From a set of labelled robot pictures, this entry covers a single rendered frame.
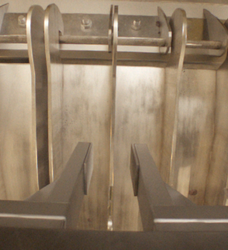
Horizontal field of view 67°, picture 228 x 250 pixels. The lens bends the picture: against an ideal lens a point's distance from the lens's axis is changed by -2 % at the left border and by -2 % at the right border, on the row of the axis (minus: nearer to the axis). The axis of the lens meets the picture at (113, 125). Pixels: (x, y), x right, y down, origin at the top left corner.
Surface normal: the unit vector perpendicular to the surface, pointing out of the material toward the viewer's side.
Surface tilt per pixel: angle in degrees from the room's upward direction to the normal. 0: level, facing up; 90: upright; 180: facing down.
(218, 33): 90
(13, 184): 3
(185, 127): 10
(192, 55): 24
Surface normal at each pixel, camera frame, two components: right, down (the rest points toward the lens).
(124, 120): 0.00, 0.08
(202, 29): 0.01, -0.22
